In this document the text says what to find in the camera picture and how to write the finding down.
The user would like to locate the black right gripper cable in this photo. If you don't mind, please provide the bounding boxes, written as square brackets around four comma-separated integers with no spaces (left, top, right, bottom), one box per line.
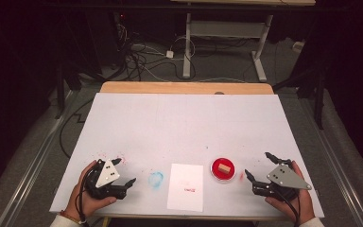
[276,188,301,227]

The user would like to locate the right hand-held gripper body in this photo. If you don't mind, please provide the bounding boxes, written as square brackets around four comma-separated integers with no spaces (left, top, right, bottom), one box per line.
[251,162,313,201]

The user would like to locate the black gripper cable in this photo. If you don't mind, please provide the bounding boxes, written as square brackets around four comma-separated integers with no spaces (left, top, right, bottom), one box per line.
[276,188,301,227]
[78,164,92,227]

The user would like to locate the black metal stand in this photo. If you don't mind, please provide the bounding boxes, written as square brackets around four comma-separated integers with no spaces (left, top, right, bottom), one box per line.
[54,61,68,121]

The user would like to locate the small wooden stamp block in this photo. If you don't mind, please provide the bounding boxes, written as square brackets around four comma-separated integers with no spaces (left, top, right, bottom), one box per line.
[217,163,231,175]

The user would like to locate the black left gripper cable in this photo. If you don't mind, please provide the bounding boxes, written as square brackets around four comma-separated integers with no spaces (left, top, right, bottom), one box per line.
[78,164,92,227]

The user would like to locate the person's right hand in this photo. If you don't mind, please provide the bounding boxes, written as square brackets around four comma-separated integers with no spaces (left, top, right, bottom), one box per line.
[264,160,316,226]

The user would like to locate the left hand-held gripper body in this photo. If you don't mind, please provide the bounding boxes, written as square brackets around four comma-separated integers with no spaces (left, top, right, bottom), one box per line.
[83,158,129,201]

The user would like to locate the metal-framed desk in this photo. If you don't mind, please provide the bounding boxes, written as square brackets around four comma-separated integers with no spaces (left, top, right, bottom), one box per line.
[169,0,317,83]

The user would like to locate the round red ink pad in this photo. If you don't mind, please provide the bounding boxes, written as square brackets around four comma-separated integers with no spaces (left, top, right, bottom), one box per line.
[210,157,236,183]

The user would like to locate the tangle of floor cables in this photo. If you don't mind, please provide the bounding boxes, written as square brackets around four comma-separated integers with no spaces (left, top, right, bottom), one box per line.
[114,17,198,83]

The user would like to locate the orange bracelet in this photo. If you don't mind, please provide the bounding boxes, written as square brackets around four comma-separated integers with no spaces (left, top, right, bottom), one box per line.
[59,209,83,225]

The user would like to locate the white paper sheet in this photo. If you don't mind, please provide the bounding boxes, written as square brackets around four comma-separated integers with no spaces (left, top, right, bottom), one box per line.
[166,163,205,213]

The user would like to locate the black floor cable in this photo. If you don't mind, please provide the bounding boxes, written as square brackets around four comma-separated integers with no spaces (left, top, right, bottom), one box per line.
[58,98,95,159]

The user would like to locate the person's left hand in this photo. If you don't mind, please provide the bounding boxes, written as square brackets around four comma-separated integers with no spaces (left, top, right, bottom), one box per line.
[63,159,118,223]

